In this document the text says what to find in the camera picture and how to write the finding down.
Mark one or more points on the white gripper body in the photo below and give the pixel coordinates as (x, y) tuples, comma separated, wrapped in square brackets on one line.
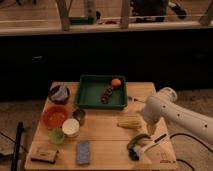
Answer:
[(151, 128)]

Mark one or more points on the yellow banana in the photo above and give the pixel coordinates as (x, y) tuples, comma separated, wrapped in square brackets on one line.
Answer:
[(129, 122)]

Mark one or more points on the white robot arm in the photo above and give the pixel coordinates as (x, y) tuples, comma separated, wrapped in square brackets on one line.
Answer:
[(162, 104)]

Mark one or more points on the dark bowl with cloth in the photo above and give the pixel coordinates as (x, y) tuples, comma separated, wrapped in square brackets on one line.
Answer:
[(59, 94)]

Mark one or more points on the red bowl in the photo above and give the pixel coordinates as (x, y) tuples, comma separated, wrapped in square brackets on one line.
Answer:
[(54, 116)]

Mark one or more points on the green pepper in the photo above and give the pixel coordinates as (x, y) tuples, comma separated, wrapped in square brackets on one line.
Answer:
[(134, 141)]

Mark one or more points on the dark grape bunch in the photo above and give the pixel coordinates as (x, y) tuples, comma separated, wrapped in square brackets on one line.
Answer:
[(106, 95)]

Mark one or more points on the orange fruit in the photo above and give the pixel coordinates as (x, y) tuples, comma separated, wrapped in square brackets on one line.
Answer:
[(116, 83)]

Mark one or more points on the blue sponge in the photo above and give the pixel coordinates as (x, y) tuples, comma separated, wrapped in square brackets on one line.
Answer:
[(83, 152)]

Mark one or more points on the green plastic tray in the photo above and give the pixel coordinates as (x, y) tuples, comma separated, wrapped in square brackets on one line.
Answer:
[(92, 87)]

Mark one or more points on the small metal cup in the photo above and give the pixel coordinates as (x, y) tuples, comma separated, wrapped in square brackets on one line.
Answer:
[(79, 115)]

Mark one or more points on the white cup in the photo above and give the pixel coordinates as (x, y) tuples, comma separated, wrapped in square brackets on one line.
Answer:
[(71, 127)]

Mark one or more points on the light green cup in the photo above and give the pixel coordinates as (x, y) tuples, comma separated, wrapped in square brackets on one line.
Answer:
[(56, 136)]

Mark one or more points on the brown wooden block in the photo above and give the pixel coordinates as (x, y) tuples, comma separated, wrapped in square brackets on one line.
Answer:
[(44, 155)]

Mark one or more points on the black pole stand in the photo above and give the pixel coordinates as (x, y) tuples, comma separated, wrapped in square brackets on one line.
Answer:
[(17, 145)]

